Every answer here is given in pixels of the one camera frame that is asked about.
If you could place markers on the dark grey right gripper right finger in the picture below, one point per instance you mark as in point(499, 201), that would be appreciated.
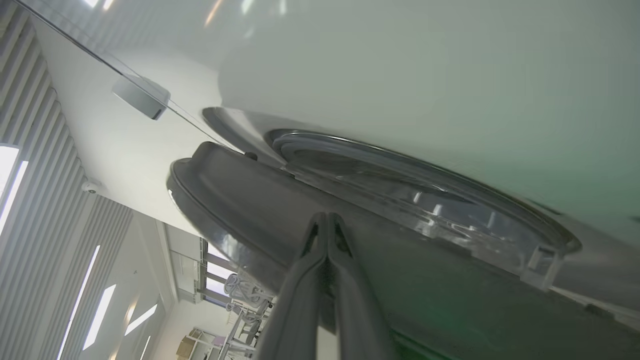
point(357, 310)

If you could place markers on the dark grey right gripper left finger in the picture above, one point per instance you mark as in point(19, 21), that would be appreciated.
point(295, 310)

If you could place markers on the dark grey glass washing machine door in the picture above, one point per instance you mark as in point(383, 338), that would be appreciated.
point(240, 200)

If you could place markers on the white front-load washing machine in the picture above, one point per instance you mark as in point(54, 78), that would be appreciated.
point(425, 75)

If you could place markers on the metal equipment rack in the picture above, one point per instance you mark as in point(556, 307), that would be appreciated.
point(245, 310)

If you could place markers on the brown cardboard box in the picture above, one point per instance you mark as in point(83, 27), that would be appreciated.
point(186, 346)

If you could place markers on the white dome security camera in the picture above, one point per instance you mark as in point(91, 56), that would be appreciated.
point(90, 187)

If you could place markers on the white box wall device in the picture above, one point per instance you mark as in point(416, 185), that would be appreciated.
point(140, 96)

